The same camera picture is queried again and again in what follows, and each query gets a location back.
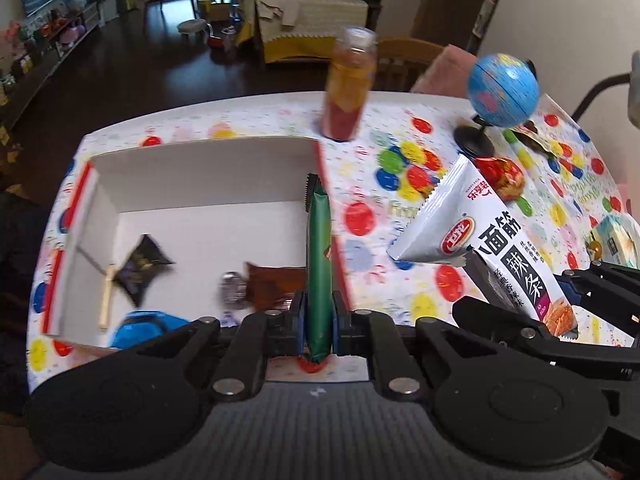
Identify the light green small box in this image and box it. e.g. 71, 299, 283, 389
590, 214, 640, 266

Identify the green snack packet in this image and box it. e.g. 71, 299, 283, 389
302, 173, 335, 365

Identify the brown silver candy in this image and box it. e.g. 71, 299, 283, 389
219, 271, 249, 306

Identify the orange juice bottle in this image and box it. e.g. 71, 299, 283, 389
321, 26, 378, 142

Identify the red chips packet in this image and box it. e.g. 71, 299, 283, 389
472, 156, 527, 203

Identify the pink cloth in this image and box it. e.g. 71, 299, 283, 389
410, 44, 482, 98

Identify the television shelf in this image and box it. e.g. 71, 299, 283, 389
0, 0, 106, 126

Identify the blue desk globe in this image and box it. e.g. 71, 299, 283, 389
454, 53, 541, 157

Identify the brown foil snack packet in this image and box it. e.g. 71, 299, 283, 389
244, 261, 307, 311

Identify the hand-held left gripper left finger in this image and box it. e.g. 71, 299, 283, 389
107, 291, 307, 403

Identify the red and white cardboard box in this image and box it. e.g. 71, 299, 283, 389
42, 136, 351, 356

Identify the black snack packet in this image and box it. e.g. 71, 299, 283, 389
111, 234, 175, 308

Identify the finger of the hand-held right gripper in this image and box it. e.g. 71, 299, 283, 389
560, 260, 640, 336
452, 296, 640, 381

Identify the white snack packet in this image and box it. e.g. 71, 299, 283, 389
387, 154, 581, 343

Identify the blue snack packet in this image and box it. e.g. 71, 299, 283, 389
109, 310, 193, 351

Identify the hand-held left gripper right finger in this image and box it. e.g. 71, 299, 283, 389
331, 291, 501, 401

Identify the sofa with cream cover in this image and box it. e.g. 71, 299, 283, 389
237, 0, 371, 63

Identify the wooden chair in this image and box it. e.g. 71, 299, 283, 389
374, 37, 446, 93

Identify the balloon print tablecloth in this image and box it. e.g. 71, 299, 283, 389
27, 91, 640, 396

